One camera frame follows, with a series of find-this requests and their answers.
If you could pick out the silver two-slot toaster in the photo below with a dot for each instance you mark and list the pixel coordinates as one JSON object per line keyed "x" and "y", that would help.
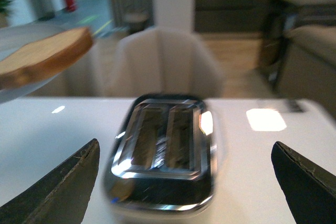
{"x": 164, "y": 157}

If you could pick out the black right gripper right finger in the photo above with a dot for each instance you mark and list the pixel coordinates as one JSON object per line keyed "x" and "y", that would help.
{"x": 309, "y": 189}

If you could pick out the woven laundry basket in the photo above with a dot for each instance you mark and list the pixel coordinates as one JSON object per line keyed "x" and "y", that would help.
{"x": 135, "y": 21}

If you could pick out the light blue round plate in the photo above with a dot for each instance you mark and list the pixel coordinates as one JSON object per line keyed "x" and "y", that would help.
{"x": 20, "y": 73}

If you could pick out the potted green plant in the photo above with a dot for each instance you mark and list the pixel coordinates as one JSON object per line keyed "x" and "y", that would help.
{"x": 5, "y": 12}

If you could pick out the white drawer cabinet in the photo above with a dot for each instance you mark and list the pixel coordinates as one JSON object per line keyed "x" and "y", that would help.
{"x": 177, "y": 14}

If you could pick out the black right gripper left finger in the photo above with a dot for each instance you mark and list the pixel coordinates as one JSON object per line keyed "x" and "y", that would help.
{"x": 61, "y": 196}

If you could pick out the beige right armchair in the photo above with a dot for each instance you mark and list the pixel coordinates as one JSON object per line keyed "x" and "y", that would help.
{"x": 164, "y": 60}

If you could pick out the slice of toast bread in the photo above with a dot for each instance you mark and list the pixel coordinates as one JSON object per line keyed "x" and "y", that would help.
{"x": 64, "y": 49}

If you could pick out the red fire extinguisher box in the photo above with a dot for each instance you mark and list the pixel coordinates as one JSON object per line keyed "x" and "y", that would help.
{"x": 70, "y": 5}

